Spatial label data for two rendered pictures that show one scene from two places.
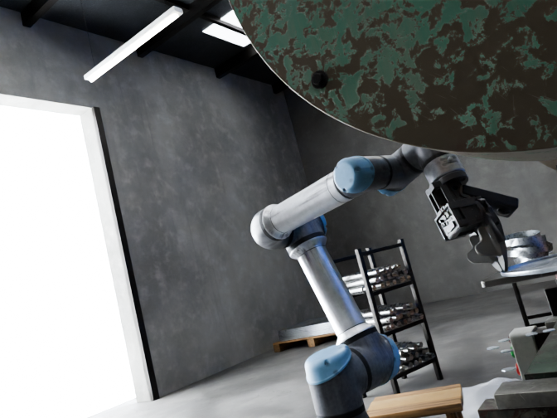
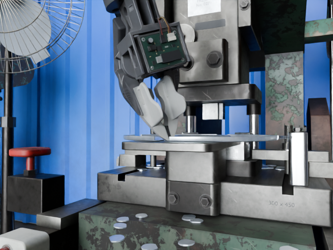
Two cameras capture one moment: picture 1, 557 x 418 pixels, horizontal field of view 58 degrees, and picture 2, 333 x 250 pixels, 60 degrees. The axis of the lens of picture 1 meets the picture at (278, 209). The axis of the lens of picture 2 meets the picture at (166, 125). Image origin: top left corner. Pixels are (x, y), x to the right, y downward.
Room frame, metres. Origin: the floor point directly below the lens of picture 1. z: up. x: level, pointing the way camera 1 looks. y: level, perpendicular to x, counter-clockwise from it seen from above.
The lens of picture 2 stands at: (1.06, 0.04, 0.80)
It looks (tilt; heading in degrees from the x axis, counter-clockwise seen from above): 1 degrees up; 259
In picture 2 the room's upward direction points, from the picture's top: straight up
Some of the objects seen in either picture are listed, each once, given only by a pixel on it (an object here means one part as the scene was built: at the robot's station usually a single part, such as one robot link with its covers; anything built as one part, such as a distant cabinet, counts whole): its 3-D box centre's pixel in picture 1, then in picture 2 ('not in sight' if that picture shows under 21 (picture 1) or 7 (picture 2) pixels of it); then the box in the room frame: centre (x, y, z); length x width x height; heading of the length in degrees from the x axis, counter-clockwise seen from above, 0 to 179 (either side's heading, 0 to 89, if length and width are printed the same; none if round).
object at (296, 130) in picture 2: not in sight; (298, 156); (0.74, -0.40, 0.75); 0.03 x 0.03 x 0.10; 55
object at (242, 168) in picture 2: not in sight; (215, 162); (0.81, -0.61, 0.72); 0.20 x 0.16 x 0.03; 145
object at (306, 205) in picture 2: not in sight; (214, 182); (0.82, -0.61, 0.68); 0.45 x 0.30 x 0.06; 145
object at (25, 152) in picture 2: not in sight; (30, 165); (1.22, -0.61, 0.72); 0.07 x 0.06 x 0.08; 55
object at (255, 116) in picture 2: not in sight; (253, 127); (0.71, -0.61, 0.81); 0.02 x 0.02 x 0.14
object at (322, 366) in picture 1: (334, 377); not in sight; (1.25, -0.03, 0.62); 0.13 x 0.12 x 0.14; 130
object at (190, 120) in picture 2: not in sight; (190, 127); (0.85, -0.70, 0.81); 0.02 x 0.02 x 0.14
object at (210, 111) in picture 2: not in sight; (213, 111); (0.82, -0.60, 0.84); 0.05 x 0.03 x 0.04; 145
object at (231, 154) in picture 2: not in sight; (213, 147); (0.82, -0.60, 0.76); 0.15 x 0.09 x 0.05; 145
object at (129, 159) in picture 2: not in sight; (150, 146); (0.95, -0.70, 0.76); 0.17 x 0.06 x 0.10; 145
